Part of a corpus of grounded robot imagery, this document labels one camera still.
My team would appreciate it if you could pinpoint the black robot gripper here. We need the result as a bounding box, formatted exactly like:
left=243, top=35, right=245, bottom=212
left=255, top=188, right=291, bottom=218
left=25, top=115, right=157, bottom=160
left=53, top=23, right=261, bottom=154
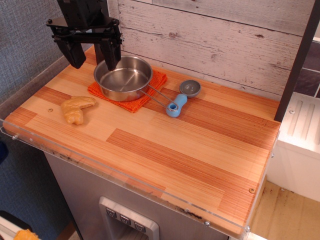
left=46, top=0, right=122, bottom=71

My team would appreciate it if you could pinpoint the stainless steel pot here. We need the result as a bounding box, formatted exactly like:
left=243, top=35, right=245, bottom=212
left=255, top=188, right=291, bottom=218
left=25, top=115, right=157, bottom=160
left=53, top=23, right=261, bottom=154
left=93, top=55, right=166, bottom=102

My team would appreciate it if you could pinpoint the orange folded towel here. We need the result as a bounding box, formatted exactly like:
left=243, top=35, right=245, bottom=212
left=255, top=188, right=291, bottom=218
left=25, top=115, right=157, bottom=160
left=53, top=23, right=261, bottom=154
left=87, top=70, right=168, bottom=113

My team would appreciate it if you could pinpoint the yellow toy croissant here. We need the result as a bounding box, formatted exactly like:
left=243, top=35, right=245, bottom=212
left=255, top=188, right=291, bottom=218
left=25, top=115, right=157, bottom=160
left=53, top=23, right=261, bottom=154
left=60, top=96, right=96, bottom=125

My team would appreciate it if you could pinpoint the clear acrylic table guard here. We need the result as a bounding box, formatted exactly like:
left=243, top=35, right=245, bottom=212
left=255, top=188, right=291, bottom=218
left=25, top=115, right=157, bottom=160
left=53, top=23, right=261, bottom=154
left=3, top=115, right=280, bottom=239

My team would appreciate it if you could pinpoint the grey toy fridge cabinet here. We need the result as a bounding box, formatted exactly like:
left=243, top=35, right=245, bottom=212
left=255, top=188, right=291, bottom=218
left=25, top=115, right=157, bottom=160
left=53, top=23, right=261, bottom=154
left=45, top=153, right=229, bottom=240

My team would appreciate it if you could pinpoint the silver water dispenser panel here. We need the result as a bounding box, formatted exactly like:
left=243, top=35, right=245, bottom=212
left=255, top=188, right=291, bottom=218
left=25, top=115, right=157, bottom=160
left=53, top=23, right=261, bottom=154
left=99, top=196, right=160, bottom=240

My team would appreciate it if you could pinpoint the yellow object bottom left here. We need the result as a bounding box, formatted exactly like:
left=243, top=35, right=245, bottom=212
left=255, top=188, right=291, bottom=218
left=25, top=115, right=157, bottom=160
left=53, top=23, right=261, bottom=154
left=13, top=229, right=40, bottom=240

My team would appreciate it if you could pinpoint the white toy sink counter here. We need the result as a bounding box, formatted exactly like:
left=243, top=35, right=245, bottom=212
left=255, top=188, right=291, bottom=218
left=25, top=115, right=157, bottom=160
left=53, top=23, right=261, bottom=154
left=266, top=92, right=320, bottom=201

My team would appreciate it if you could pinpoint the dark grey left post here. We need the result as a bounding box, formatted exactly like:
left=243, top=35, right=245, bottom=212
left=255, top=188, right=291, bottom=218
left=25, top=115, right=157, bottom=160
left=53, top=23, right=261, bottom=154
left=94, top=43, right=105, bottom=65

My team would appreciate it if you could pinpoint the dark grey post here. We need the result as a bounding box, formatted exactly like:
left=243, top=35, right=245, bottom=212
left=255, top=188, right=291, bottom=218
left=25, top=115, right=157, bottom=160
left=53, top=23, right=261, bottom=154
left=94, top=43, right=105, bottom=65
left=274, top=0, right=320, bottom=122

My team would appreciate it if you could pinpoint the blue handled grey scoop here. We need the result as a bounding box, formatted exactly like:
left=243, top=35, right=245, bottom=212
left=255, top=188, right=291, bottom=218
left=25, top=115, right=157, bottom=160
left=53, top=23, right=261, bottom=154
left=166, top=79, right=202, bottom=118

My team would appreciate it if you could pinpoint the dark grey right post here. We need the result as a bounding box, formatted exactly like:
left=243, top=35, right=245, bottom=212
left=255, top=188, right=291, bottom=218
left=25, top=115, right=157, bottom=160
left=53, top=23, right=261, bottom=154
left=274, top=0, right=320, bottom=122

